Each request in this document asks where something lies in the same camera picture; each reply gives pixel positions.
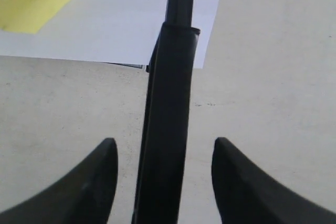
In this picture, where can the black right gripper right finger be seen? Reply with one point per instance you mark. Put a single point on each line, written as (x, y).
(244, 193)

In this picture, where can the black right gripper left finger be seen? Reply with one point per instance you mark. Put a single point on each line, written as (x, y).
(84, 195)

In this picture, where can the black cutter blade handle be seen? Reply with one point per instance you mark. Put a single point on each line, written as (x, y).
(164, 137)

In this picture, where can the white paper sheet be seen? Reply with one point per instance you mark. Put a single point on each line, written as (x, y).
(115, 31)

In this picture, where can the grey paper cutter base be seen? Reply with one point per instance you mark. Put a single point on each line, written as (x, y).
(129, 65)

